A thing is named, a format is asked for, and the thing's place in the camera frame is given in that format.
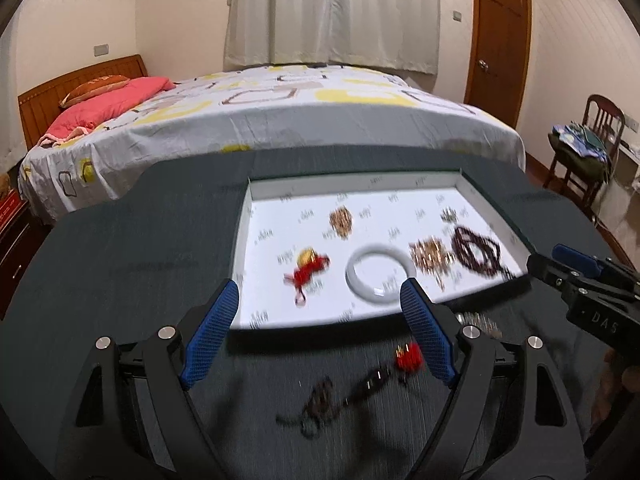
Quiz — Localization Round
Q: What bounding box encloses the silver crystal leaf brooch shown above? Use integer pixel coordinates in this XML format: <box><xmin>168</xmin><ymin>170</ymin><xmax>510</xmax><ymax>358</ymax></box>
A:
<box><xmin>456</xmin><ymin>312</ymin><xmax>503</xmax><ymax>339</ymax></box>

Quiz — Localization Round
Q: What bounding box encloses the red knot tassel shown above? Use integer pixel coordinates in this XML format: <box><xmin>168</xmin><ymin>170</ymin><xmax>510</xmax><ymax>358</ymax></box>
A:
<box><xmin>394</xmin><ymin>341</ymin><xmax>424</xmax><ymax>376</ymax></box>

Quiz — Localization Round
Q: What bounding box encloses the white jade bangle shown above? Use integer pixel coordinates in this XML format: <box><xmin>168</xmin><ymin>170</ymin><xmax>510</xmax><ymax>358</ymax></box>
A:
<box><xmin>345</xmin><ymin>244</ymin><xmax>416</xmax><ymax>306</ymax></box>

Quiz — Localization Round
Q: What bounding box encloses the small silver crystal brooch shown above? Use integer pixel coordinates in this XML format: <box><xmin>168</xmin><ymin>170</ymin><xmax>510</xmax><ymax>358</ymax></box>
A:
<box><xmin>440</xmin><ymin>208</ymin><xmax>458</xmax><ymax>224</ymax></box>

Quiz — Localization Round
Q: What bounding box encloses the clothes pile on chair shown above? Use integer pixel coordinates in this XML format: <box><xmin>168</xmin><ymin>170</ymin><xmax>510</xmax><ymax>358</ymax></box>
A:
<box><xmin>550</xmin><ymin>122</ymin><xmax>611</xmax><ymax>180</ymax></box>

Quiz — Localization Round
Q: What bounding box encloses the green tray with white lining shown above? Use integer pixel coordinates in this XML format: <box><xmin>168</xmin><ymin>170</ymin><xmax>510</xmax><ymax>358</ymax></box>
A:
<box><xmin>231</xmin><ymin>170</ymin><xmax>534</xmax><ymax>330</ymax></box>

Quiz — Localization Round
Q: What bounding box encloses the wooden chair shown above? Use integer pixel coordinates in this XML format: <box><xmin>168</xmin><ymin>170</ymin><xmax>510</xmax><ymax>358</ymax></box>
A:
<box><xmin>544</xmin><ymin>94</ymin><xmax>626</xmax><ymax>209</ymax></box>

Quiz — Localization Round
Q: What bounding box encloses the dark wooden nightstand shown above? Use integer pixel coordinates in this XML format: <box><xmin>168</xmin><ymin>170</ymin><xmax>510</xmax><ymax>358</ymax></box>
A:
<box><xmin>0</xmin><ymin>204</ymin><xmax>50</xmax><ymax>318</ymax></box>

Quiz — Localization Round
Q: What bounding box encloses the bed with patterned sheet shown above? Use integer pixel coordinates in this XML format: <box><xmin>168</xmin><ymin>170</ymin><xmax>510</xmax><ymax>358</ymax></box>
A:
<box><xmin>17</xmin><ymin>65</ymin><xmax>525</xmax><ymax>222</ymax></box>

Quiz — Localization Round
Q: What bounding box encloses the red box on nightstand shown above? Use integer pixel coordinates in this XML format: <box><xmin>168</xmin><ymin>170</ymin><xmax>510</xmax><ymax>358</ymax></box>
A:
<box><xmin>0</xmin><ymin>190</ymin><xmax>28</xmax><ymax>235</ymax></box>

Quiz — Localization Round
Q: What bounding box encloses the pink pillow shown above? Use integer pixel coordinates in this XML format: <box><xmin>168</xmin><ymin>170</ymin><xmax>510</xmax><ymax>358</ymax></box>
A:
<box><xmin>43</xmin><ymin>77</ymin><xmax>176</xmax><ymax>141</ymax></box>

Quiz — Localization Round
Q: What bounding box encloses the brown orange pillow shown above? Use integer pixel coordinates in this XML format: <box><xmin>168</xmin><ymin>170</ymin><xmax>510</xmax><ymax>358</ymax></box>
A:
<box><xmin>58</xmin><ymin>75</ymin><xmax>130</xmax><ymax>110</ymax></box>

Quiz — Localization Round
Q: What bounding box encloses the brown wooden door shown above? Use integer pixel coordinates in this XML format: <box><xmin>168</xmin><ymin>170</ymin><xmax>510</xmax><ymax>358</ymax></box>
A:
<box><xmin>464</xmin><ymin>0</ymin><xmax>532</xmax><ymax>128</ymax></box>

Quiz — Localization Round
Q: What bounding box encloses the wooden headboard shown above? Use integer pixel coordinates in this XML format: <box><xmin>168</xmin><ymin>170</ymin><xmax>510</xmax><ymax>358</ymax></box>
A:
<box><xmin>17</xmin><ymin>54</ymin><xmax>148</xmax><ymax>150</ymax></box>

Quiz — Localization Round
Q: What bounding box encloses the white curtain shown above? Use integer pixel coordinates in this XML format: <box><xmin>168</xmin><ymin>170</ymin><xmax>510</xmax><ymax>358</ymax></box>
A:
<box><xmin>224</xmin><ymin>0</ymin><xmax>440</xmax><ymax>75</ymax></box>

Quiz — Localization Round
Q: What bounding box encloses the gold pearl necklace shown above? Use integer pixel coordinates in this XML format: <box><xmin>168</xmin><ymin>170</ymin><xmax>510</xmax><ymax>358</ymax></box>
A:
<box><xmin>408</xmin><ymin>236</ymin><xmax>458</xmax><ymax>291</ymax></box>

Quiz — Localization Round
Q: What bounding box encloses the dark red bead bracelet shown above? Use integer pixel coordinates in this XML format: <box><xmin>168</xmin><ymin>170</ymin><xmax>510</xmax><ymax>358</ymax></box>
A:
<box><xmin>450</xmin><ymin>224</ymin><xmax>516</xmax><ymax>281</ymax></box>

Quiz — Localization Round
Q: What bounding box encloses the red cord gold pendant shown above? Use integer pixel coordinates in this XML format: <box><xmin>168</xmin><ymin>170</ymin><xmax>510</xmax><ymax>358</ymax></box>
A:
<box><xmin>283</xmin><ymin>247</ymin><xmax>331</xmax><ymax>307</ymax></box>

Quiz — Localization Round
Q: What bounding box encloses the wall outlet plate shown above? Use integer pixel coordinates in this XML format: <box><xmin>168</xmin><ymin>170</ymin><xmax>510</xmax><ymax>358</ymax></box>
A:
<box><xmin>93</xmin><ymin>44</ymin><xmax>108</xmax><ymax>56</ymax></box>

